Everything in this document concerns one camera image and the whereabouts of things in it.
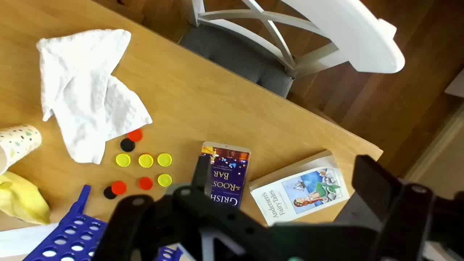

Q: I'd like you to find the white crumpled cloth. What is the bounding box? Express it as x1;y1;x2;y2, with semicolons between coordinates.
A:
37;29;153;163

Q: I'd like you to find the blue connect four grid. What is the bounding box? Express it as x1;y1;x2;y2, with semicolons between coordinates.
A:
23;185;190;261

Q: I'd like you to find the yellow disc lower right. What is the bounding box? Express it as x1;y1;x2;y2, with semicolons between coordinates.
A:
157;172;173;188

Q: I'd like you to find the yellow disc left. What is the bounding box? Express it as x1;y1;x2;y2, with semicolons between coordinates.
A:
115;153;132;166

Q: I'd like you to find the orange disc by cloth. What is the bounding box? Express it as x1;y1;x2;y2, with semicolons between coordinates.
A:
128;129;144;142

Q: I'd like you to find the black disc by cloth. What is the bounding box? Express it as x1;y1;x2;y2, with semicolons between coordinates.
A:
121;137;135;152

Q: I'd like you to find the orange disc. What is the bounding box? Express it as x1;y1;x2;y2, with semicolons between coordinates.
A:
128;129;144;142
138;176;154;190
110;181;128;195

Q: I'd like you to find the black disc lower left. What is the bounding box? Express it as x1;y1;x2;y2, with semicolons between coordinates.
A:
103;187;116;200

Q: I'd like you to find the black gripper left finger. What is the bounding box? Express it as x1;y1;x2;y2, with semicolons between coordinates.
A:
93;194;157;261

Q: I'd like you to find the polka dot paper cup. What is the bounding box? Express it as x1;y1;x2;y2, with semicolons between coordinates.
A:
0;124;42;174

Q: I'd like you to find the yellow disc middle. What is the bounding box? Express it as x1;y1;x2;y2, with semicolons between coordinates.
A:
138;153;154;168

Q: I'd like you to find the white paper sheet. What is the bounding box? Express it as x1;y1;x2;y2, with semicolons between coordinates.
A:
0;223;57;261

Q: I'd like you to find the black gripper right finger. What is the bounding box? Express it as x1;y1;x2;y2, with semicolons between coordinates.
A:
353;155;434;261

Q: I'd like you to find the yellow disc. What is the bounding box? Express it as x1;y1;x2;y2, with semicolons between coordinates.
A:
157;172;173;188
138;153;154;168
157;152;173;166
115;153;132;166

